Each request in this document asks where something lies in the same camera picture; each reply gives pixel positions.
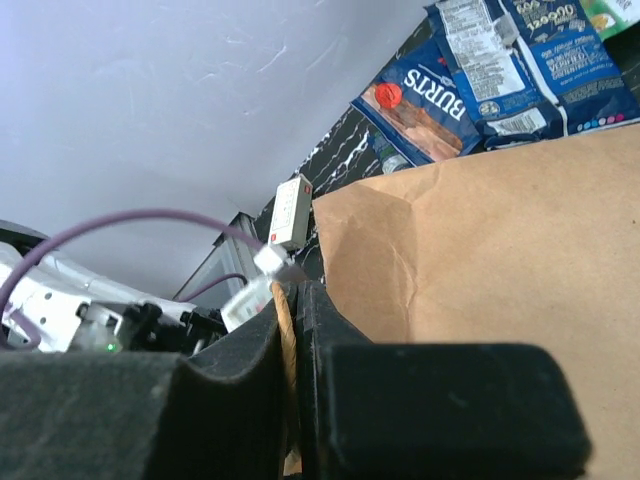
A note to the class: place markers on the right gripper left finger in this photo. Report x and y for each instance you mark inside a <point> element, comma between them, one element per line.
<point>218,415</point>

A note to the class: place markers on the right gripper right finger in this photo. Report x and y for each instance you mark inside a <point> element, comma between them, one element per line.
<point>429,411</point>

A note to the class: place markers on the brown paper bag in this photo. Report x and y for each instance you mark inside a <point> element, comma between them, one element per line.
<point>537,243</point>

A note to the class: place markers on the blue Burts crisps packet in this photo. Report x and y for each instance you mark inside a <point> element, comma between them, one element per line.
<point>416,106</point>

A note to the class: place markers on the dark blue nutrition-label packet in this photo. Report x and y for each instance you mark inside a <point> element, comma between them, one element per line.
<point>529,71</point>

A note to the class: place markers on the blue snack packet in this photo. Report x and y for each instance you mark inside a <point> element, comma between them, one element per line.
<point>389,158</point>

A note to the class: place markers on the green white snack bag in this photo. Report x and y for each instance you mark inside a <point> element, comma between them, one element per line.
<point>612,17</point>

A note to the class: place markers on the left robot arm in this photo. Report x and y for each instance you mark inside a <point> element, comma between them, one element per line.
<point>60,306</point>

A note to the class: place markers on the small white box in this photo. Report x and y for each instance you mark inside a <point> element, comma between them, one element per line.
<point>291,212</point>

